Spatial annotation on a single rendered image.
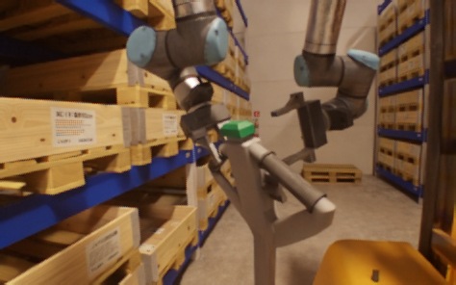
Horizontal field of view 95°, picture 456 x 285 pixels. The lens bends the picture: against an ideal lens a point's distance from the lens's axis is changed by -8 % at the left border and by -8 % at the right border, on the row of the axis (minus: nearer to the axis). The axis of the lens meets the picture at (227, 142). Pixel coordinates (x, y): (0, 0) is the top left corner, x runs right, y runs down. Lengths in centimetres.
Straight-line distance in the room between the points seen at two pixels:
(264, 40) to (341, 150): 347
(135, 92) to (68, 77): 52
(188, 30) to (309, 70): 34
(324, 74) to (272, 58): 570
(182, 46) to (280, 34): 606
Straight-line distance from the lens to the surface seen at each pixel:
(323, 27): 65
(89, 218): 161
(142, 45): 57
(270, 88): 622
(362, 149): 651
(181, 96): 63
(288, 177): 40
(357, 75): 73
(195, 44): 51
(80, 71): 171
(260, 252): 62
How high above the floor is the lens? 143
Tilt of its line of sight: 6 degrees down
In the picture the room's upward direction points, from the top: 2 degrees counter-clockwise
